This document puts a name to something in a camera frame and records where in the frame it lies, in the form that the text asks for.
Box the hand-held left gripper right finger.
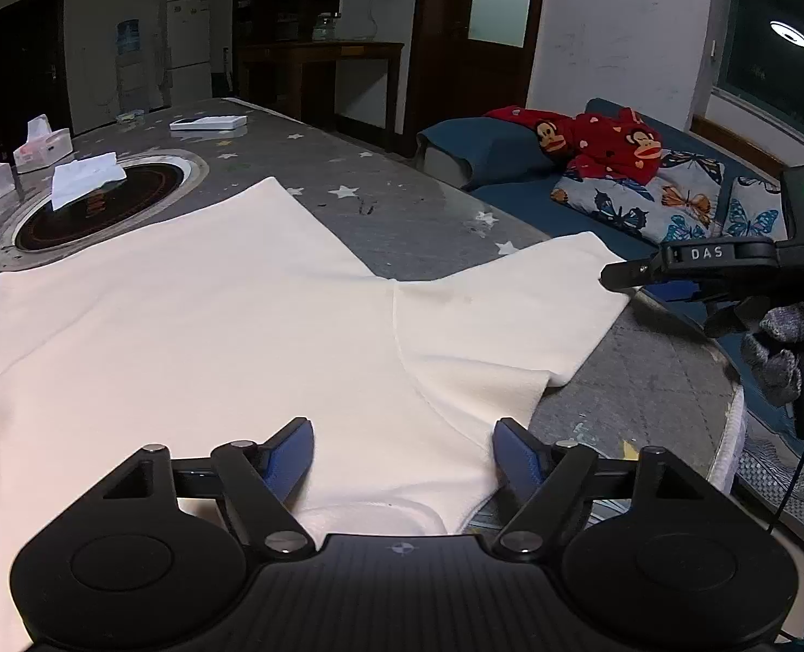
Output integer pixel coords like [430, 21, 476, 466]
[492, 417, 710, 561]

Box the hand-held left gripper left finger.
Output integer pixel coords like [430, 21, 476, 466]
[96, 417, 316, 559]

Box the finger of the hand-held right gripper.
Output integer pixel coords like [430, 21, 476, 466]
[600, 253, 665, 290]

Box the cream shirt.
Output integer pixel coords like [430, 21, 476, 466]
[0, 177, 634, 652]

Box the person's right hand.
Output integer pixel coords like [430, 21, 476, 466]
[742, 292, 804, 409]

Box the small butterfly print pillow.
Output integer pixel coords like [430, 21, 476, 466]
[721, 177, 784, 240]

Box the large butterfly print pillow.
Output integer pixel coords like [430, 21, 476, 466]
[551, 149, 725, 242]

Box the red monkey print garment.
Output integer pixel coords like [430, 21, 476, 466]
[483, 105, 664, 184]

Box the dark blue pillow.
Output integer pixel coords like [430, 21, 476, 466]
[416, 117, 566, 191]

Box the window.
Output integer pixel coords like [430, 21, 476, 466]
[711, 0, 804, 143]

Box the wooden door with glass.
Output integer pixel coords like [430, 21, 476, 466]
[402, 0, 551, 151]

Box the round built-in induction cooker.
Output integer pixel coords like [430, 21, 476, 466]
[0, 148, 209, 273]

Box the white tissue paper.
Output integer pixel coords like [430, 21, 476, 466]
[50, 153, 128, 211]

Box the wooden desk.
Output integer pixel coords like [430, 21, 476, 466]
[239, 42, 404, 143]

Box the white water dispenser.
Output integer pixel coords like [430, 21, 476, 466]
[115, 53, 148, 113]

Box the white refrigerator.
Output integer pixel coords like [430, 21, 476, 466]
[166, 0, 213, 110]

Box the dark wooden door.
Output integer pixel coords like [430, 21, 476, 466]
[0, 0, 70, 137]

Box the black cable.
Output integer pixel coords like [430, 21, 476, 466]
[767, 353, 804, 534]

